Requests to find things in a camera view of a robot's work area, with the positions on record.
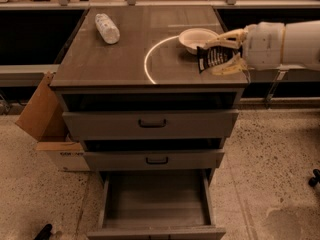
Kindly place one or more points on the top grey drawer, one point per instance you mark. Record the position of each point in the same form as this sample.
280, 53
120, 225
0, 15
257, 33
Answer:
150, 124

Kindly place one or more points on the black object on floor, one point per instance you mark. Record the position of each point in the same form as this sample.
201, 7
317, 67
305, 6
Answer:
45, 233

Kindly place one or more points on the bottom grey open drawer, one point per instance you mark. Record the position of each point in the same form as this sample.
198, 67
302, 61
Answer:
156, 205

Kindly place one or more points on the grey drawer cabinet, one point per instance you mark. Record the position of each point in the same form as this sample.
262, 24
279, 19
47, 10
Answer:
147, 70

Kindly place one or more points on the middle grey drawer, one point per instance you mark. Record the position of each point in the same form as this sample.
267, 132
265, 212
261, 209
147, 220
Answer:
153, 160

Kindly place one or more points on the white paper bowl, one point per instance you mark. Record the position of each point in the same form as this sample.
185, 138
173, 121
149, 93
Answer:
193, 38

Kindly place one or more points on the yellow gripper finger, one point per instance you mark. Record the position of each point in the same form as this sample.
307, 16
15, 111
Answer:
235, 65
231, 39

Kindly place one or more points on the brown cardboard box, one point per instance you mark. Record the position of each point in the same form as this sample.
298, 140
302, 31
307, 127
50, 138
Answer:
42, 120

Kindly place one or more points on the grey metal rail shelf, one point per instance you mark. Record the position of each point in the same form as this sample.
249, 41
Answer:
24, 75

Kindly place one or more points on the black rxbar chocolate bar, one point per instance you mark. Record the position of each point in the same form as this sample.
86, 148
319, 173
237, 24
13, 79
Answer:
216, 58

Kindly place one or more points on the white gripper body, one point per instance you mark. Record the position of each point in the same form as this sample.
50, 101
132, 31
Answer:
263, 45

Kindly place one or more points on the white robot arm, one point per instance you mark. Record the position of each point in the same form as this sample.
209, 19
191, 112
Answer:
301, 45

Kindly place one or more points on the white plastic water bottle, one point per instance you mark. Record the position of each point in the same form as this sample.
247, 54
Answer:
107, 29

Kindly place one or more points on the black chair caster wheel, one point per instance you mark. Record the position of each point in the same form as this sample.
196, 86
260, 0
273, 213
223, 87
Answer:
313, 181

